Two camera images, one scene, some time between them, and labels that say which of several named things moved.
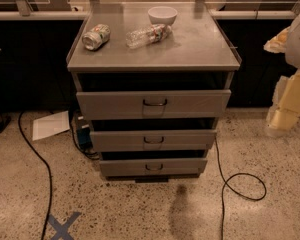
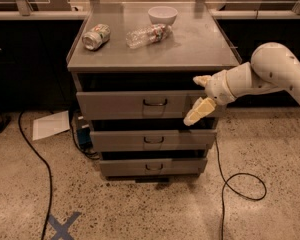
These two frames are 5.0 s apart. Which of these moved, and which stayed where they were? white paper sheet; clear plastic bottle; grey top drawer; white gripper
Moved: white gripper
Stayed: white paper sheet; clear plastic bottle; grey top drawer
